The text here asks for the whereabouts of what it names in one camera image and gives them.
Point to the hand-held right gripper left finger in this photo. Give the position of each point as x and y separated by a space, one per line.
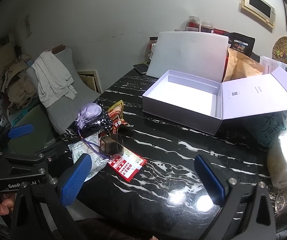
74 180

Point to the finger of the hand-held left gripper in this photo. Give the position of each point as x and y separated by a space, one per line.
53 150
21 131

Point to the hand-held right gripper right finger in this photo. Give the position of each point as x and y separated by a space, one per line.
208 180

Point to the white leaf print pastry packet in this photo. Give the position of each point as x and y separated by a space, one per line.
81 150

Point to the small dark transparent box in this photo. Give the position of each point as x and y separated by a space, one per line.
108 145

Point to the red white sachet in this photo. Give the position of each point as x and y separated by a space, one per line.
128 166

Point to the brown snack packet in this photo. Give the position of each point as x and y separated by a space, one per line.
116 115

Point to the white gift box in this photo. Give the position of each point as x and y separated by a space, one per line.
183 95

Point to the light blue box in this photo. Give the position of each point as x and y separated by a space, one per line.
18 118

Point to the green cushion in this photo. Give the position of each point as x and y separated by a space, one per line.
31 140

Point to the pile of beige clothes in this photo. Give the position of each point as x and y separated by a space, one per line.
13 80

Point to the white cloth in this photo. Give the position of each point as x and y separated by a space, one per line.
51 77

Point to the teal printed bag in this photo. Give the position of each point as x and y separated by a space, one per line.
266 130

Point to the clear glass cup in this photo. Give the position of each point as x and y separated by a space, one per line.
284 202

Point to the clear plastic bag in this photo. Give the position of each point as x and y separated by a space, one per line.
286 155

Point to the cardboard box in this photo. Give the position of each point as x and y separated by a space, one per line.
57 48

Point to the brown paper bag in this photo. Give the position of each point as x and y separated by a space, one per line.
243 67

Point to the smartphone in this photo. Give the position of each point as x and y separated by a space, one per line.
140 68

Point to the printed paper sheets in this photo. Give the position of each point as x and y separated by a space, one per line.
271 65

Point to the white foam board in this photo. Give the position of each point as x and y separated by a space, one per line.
183 50

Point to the white plastic container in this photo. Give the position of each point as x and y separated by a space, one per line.
154 51

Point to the black foil bag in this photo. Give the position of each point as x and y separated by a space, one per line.
242 43

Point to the red package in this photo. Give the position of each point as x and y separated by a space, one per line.
219 31

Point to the round woven plate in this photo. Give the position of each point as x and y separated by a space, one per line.
286 52

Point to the jar with dark contents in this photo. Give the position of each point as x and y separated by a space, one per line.
206 27

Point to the jar with red contents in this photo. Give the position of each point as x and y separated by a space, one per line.
193 23

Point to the wooden frame against wall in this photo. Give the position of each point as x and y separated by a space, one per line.
89 81

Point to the cream framed wall panel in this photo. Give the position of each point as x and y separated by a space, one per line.
258 7

